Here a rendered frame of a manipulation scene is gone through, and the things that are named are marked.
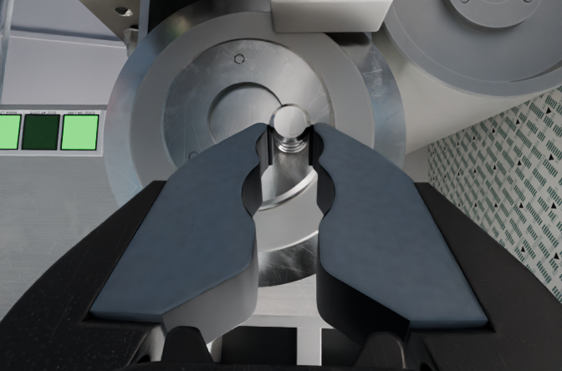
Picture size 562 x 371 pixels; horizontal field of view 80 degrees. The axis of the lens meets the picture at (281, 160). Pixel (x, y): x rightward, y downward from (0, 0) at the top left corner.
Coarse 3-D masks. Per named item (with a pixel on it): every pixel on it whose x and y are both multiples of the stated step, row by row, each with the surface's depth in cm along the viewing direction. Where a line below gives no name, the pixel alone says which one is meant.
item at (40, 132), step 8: (32, 120) 51; (40, 120) 51; (48, 120) 51; (56, 120) 51; (32, 128) 51; (40, 128) 51; (48, 128) 51; (56, 128) 50; (24, 136) 51; (32, 136) 50; (40, 136) 50; (48, 136) 50; (56, 136) 50; (24, 144) 50; (32, 144) 50; (40, 144) 50; (48, 144) 50
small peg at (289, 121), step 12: (288, 108) 11; (300, 108) 12; (276, 120) 11; (288, 120) 11; (300, 120) 11; (276, 132) 11; (288, 132) 11; (300, 132) 11; (276, 144) 14; (288, 144) 12; (300, 144) 12
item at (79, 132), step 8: (64, 120) 51; (72, 120) 51; (80, 120) 50; (88, 120) 50; (96, 120) 50; (64, 128) 50; (72, 128) 50; (80, 128) 50; (88, 128) 50; (96, 128) 50; (64, 136) 50; (72, 136) 50; (80, 136) 50; (88, 136) 50; (64, 144) 50; (72, 144) 50; (80, 144) 50; (88, 144) 50
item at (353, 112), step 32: (192, 32) 16; (224, 32) 16; (256, 32) 16; (160, 64) 16; (320, 64) 16; (352, 64) 16; (160, 96) 16; (352, 96) 16; (160, 128) 16; (352, 128) 15; (160, 160) 16; (256, 224) 15; (288, 224) 15
